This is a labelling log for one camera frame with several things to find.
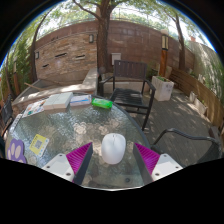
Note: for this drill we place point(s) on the black wall lamp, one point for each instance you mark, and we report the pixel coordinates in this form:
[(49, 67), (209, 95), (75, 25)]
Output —
[(91, 38), (37, 55)]

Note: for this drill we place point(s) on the thick tree trunk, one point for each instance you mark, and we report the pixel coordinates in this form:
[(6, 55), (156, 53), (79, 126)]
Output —
[(103, 40)]

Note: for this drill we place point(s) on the wooden lamp post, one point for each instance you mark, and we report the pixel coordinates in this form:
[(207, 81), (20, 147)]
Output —
[(16, 80), (163, 60)]

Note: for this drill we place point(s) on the thin tree trunk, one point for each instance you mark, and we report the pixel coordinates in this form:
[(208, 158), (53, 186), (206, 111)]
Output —
[(33, 60), (181, 50)]

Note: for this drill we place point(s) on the yellow code card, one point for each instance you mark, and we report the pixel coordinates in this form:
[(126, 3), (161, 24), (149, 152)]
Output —
[(39, 145)]

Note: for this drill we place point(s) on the white flat box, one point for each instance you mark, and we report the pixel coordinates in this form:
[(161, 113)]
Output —
[(58, 100)]

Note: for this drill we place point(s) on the black metal armchair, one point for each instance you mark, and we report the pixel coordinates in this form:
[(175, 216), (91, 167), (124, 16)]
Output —
[(186, 134), (6, 113)]

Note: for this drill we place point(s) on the dark slatted wooden chair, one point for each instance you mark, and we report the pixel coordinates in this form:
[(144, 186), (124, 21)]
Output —
[(130, 70)]

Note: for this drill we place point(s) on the large white planter box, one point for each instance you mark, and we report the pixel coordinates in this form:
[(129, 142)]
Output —
[(162, 88)]

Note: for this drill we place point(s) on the small white planter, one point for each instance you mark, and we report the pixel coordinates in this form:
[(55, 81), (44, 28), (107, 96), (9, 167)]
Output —
[(201, 107)]

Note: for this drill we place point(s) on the colourful printed leaflet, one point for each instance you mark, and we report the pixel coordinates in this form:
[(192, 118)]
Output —
[(33, 108)]

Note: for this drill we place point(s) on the blue and white tissue pack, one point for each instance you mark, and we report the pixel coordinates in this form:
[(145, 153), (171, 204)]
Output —
[(80, 100)]

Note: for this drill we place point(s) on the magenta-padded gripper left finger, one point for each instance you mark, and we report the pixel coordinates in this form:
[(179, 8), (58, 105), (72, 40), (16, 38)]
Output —
[(60, 165)]

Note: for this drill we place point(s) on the white computer mouse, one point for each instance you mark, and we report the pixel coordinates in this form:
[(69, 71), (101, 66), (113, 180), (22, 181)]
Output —
[(113, 148)]

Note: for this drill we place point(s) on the white sign plate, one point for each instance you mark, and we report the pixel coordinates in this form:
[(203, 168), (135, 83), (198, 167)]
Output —
[(15, 122)]

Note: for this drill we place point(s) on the green wipes pack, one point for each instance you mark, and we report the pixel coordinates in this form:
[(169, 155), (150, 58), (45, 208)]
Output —
[(102, 103)]

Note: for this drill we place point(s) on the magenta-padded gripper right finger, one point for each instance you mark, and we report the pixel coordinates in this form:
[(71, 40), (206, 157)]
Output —
[(165, 165)]

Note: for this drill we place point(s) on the grey wall mailbox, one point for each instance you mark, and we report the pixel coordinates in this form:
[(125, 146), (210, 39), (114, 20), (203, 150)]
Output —
[(116, 58)]

